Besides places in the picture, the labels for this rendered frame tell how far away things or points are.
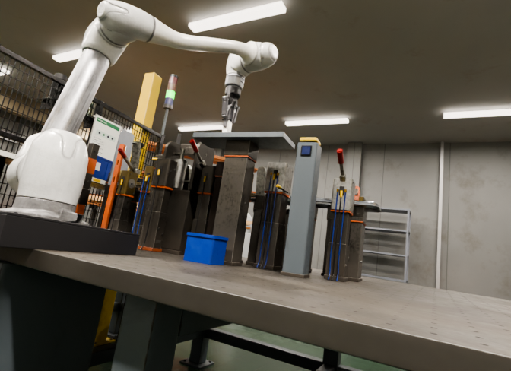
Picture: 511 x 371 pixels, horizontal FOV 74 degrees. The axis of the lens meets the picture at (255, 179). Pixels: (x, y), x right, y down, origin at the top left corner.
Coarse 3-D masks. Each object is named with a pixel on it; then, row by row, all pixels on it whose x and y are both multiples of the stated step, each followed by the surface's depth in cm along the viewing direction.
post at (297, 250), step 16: (304, 144) 114; (304, 160) 113; (304, 176) 112; (304, 192) 110; (304, 208) 109; (288, 224) 110; (304, 224) 108; (288, 240) 108; (304, 240) 106; (288, 256) 107; (304, 256) 105; (288, 272) 106; (304, 272) 106
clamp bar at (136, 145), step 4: (132, 144) 173; (136, 144) 172; (140, 144) 173; (132, 148) 173; (136, 148) 172; (140, 148) 173; (132, 152) 172; (136, 152) 171; (132, 156) 172; (136, 156) 171; (132, 160) 172; (136, 160) 171; (132, 164) 172; (136, 164) 171; (136, 168) 171
